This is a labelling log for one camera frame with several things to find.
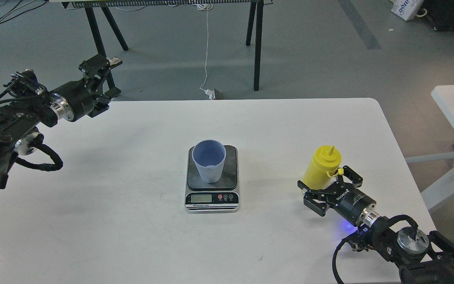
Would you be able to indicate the yellow squeeze seasoning bottle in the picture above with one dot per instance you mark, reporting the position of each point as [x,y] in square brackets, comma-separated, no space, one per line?
[322,167]

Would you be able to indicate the white cardboard box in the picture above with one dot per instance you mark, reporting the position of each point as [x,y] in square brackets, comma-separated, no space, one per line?
[406,9]

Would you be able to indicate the blue ribbed plastic cup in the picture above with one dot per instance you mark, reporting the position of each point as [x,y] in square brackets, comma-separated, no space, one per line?
[209,158]

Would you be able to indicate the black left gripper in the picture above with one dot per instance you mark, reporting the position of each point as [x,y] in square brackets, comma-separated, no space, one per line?
[75,99]

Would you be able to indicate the black trestle table background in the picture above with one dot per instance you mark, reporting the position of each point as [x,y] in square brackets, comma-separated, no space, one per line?
[174,52]

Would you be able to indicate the silver digital kitchen scale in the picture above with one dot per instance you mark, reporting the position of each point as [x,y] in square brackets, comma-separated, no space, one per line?
[219,197]

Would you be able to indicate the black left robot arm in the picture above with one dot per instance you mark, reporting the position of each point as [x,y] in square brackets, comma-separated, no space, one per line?
[25,103]

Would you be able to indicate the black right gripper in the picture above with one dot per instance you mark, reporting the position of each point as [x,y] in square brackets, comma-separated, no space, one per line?
[342,196]

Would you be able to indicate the white power plug adapter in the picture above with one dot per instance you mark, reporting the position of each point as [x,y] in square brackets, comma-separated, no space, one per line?
[211,94]

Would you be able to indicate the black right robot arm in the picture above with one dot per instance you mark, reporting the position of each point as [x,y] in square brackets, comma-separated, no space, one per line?
[420,258]

